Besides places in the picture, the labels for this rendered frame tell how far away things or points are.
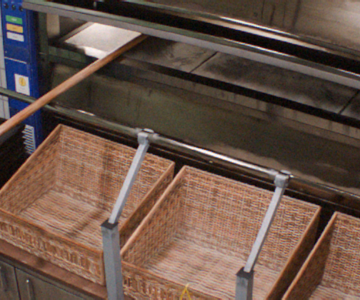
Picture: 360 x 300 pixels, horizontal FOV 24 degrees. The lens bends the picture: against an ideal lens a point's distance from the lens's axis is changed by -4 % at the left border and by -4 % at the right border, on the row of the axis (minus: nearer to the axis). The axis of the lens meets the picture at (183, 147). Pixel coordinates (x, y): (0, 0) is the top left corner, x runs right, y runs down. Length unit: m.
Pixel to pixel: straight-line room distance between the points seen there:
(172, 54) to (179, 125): 0.28
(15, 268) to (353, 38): 1.54
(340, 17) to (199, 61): 0.72
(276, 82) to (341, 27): 0.48
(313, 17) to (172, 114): 0.73
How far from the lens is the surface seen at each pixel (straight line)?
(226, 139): 3.12
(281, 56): 2.70
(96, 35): 3.50
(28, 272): 3.30
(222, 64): 3.22
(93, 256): 3.05
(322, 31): 2.76
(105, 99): 3.37
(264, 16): 2.83
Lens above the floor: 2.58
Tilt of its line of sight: 31 degrees down
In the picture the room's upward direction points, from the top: 1 degrees counter-clockwise
